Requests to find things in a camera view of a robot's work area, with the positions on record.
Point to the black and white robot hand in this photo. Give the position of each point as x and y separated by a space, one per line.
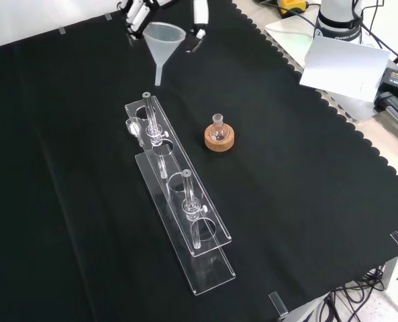
136 15

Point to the grey tape strip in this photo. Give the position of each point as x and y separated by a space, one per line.
108 16
62 30

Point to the grey table leg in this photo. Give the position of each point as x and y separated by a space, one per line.
391 271

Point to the pale metal base plate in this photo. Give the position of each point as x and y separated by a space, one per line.
289 33

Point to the yellow stop button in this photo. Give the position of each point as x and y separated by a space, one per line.
291 5

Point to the clear acrylic funnel stand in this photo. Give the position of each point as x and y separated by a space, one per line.
198 265

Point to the pale board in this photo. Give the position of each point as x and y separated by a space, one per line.
346 67

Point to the black clamp tool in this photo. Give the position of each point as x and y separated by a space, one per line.
395 109

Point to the translucent plastic funnel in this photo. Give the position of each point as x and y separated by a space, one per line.
163 38

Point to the small glass funnel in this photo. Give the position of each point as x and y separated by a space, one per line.
132 126

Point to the glass round-bottom flask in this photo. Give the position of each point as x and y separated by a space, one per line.
217 131

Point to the black cloth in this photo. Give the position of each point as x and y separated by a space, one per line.
84 167

